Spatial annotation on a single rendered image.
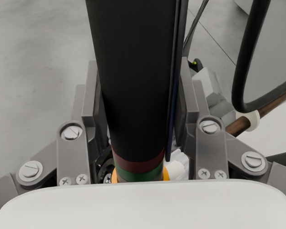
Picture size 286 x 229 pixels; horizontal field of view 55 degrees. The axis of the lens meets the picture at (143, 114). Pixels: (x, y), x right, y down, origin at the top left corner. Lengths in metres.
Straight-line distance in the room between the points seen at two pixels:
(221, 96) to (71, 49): 2.29
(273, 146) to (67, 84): 2.03
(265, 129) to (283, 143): 0.05
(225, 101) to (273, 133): 0.12
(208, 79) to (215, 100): 0.05
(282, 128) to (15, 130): 1.92
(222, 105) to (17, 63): 2.36
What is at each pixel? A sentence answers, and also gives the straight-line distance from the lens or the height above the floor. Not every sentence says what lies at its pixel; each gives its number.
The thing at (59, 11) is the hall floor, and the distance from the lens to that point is 3.46.
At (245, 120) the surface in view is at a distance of 0.29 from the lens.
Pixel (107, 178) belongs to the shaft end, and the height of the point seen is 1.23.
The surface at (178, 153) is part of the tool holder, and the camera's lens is 0.26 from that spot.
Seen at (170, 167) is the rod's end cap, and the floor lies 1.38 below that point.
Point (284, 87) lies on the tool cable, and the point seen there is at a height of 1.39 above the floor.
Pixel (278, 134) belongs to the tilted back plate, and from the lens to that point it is 0.59.
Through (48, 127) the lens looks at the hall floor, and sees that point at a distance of 2.15.
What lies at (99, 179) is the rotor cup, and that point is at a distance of 0.44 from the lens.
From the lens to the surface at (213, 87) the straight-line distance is 0.63.
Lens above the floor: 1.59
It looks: 49 degrees down
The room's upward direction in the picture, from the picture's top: 1 degrees counter-clockwise
